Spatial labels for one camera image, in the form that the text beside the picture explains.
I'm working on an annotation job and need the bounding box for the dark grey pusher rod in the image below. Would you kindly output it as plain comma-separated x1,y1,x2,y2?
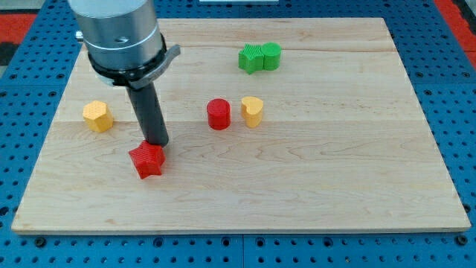
126,83,169,147

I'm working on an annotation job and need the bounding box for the red star block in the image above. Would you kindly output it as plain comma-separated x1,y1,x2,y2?
129,141,166,179

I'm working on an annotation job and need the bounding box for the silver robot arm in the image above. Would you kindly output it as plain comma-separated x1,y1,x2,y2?
68,0,169,147

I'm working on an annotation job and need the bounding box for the green star block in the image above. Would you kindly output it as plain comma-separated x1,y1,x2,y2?
238,44,264,74

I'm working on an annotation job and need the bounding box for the yellow hexagon block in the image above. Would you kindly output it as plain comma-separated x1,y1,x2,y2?
83,100,114,133

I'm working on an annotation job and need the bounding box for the red cylinder block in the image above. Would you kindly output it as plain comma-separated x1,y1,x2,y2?
207,98,231,130

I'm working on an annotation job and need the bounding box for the yellow heart block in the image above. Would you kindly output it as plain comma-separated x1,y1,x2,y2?
241,96,264,128

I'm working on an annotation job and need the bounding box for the light wooden board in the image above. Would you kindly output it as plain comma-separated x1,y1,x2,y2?
12,18,471,235

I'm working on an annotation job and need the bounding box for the green cylinder block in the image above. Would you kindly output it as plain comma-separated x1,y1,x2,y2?
261,42,282,71

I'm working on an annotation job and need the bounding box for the black clamp ring with lever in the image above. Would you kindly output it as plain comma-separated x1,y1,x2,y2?
87,33,182,91

